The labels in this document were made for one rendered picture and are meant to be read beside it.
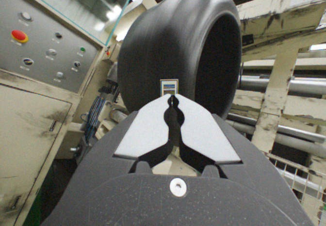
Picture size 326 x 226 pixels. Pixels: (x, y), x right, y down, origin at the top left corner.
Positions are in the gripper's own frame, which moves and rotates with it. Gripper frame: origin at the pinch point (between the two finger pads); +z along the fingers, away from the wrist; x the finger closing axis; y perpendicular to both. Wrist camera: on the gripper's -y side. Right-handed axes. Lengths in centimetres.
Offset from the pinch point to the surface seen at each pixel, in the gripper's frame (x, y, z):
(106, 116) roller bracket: -28.3, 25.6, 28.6
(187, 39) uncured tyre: 3.2, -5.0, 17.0
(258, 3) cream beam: 47, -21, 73
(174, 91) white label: 0.8, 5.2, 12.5
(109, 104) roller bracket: -27.0, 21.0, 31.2
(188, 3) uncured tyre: 3.3, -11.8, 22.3
